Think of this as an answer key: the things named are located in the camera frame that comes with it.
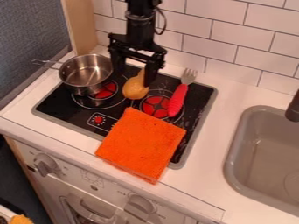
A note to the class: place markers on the toy stove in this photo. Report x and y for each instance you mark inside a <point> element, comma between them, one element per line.
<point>124,112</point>

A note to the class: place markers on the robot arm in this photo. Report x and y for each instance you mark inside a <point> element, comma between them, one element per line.
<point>140,20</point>

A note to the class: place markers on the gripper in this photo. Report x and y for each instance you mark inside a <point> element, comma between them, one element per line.
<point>137,48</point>

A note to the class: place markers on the silver pot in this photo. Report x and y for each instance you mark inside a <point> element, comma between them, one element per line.
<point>86,73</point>

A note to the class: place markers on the tap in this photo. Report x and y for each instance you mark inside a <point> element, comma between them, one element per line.
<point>293,109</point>

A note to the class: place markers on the toy sink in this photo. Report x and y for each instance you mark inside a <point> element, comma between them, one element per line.
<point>264,157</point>

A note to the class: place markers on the orange cloth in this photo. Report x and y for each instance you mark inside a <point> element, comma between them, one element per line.
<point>141,144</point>

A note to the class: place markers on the yellow toy eggfruit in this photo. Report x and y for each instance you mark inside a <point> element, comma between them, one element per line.
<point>135,87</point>

